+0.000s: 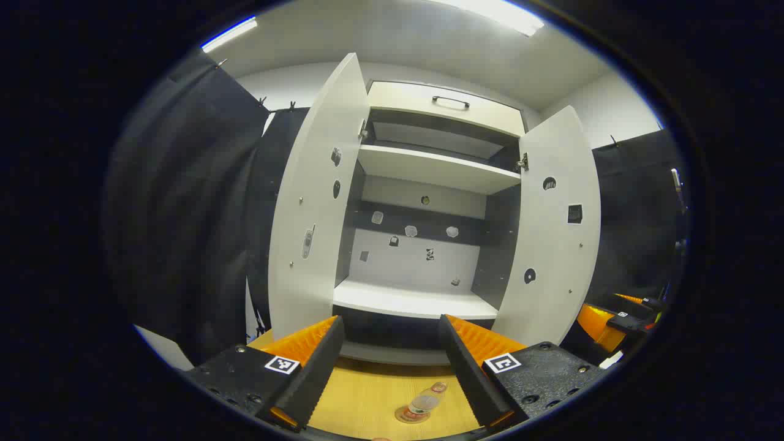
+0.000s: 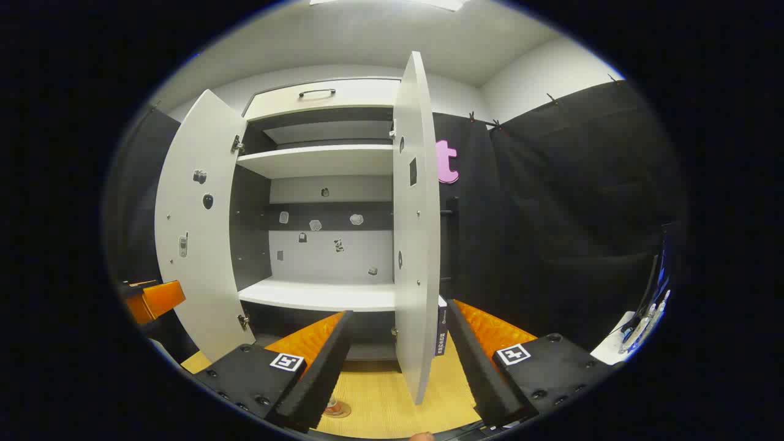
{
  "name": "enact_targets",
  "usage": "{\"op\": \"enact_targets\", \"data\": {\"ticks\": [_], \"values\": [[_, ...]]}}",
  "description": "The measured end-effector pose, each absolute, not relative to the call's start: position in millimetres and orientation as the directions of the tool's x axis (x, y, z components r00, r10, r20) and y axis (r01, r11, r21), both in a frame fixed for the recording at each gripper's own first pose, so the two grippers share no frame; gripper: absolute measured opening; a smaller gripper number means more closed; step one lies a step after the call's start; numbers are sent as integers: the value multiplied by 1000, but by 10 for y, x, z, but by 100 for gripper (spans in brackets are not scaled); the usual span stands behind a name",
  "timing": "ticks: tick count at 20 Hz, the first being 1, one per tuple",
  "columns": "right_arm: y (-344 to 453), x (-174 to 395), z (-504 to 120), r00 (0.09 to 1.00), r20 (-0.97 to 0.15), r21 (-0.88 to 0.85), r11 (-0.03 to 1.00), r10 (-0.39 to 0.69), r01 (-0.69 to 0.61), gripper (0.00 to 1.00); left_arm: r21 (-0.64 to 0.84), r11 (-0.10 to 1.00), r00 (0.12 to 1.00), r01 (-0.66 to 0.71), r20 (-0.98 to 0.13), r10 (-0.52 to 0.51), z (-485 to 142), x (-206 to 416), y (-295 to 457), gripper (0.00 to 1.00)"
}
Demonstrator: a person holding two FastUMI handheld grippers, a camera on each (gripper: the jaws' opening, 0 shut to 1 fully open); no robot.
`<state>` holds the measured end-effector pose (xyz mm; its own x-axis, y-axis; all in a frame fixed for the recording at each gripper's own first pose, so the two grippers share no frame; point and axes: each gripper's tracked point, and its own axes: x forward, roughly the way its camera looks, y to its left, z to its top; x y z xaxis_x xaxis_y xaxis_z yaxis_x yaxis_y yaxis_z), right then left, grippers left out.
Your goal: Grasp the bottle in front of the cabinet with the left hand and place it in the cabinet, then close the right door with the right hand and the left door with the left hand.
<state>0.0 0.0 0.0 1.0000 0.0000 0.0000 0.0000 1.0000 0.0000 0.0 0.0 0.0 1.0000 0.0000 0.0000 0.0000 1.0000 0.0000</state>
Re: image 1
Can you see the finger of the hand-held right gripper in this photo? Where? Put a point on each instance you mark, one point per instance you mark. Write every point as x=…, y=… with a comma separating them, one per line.
x=594, y=324
x=631, y=299

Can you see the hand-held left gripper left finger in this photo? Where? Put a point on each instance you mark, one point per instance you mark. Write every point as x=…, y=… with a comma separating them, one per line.
x=318, y=373

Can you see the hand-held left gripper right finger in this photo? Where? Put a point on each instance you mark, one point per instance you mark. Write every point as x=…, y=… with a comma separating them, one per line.
x=465, y=373

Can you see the clear water bottle red label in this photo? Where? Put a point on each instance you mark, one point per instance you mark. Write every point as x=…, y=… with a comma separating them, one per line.
x=425, y=401

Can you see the white cabinet door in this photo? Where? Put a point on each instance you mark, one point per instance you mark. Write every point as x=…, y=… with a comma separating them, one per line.
x=554, y=245

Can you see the round wooden coaster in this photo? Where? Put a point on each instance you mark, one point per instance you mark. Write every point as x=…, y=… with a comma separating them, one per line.
x=405, y=416

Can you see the white cabinet body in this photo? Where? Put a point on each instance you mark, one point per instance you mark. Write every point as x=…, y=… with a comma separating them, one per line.
x=422, y=168

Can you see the black backdrop cloth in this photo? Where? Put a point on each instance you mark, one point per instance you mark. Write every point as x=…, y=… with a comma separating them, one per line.
x=184, y=202

